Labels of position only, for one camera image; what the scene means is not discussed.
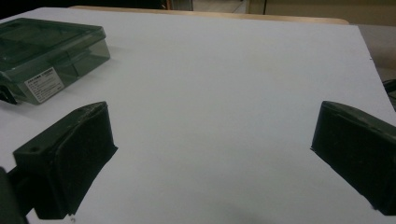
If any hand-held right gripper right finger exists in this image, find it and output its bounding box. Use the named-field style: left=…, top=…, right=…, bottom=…
left=310, top=100, right=396, bottom=217

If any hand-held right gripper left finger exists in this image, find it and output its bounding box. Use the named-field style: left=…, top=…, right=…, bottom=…
left=12, top=101, right=119, bottom=220

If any green transparent plastic compartment box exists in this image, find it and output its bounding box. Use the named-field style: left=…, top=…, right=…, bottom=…
left=0, top=17, right=111, bottom=105

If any black object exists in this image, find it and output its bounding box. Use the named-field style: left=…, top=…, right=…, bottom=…
left=382, top=78, right=396, bottom=112

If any light wooden table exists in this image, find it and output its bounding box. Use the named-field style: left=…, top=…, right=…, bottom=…
left=69, top=5, right=350, bottom=25

